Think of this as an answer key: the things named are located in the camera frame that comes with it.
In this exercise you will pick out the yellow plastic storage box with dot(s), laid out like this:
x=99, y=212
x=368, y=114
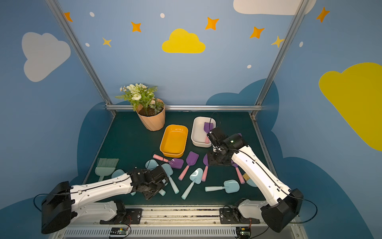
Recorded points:
x=174, y=141

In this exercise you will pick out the circuit board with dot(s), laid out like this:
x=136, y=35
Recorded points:
x=243, y=233
x=119, y=232

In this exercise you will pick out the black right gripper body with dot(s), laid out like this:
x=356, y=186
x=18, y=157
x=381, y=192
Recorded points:
x=214, y=137

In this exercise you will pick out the left aluminium frame post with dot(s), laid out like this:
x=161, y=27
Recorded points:
x=71, y=36

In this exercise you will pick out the aluminium rail front frame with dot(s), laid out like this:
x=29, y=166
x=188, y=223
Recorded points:
x=183, y=222

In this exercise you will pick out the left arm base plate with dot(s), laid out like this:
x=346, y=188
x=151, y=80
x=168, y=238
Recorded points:
x=131, y=215

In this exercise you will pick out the white plastic storage box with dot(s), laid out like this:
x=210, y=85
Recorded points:
x=198, y=134

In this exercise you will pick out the left circuit board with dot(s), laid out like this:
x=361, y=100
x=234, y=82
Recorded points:
x=119, y=232

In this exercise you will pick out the light blue pointed shovel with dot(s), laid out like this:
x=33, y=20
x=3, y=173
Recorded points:
x=162, y=192
x=196, y=178

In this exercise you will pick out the purple square shovel lying sideways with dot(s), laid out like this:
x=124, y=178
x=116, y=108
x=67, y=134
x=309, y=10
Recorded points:
x=174, y=163

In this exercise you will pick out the light blue shovel upper left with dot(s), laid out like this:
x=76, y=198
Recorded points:
x=151, y=164

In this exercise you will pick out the purple square shovel pink handle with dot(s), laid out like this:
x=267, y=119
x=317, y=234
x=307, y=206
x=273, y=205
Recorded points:
x=191, y=160

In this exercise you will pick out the right circuit board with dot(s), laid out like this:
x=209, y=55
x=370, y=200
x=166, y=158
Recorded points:
x=243, y=233

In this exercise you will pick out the potted white flower plant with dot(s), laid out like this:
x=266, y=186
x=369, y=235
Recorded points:
x=150, y=109

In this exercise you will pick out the aluminium frame post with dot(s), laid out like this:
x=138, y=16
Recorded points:
x=71, y=36
x=290, y=34

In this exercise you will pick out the light blue shovel middle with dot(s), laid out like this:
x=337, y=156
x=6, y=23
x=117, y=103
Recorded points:
x=169, y=171

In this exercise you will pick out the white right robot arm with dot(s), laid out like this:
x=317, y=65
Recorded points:
x=281, y=204

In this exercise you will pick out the purple pointed shovel pink handle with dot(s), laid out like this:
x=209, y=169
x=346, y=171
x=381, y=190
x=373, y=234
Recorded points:
x=205, y=172

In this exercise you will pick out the light blue shovel far left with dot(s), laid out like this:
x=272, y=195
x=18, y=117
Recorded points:
x=118, y=174

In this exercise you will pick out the light blue shovel lying right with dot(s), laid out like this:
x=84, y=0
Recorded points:
x=229, y=186

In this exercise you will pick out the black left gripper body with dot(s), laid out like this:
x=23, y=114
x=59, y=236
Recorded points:
x=158, y=181

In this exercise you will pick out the blue hand brush tan bristles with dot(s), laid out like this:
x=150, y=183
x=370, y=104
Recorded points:
x=248, y=180

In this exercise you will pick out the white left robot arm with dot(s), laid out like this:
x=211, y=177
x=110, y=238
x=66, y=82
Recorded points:
x=66, y=204

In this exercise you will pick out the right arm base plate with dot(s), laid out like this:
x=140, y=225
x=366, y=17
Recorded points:
x=227, y=215

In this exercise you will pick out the right aluminium frame post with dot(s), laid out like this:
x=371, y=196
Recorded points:
x=290, y=34

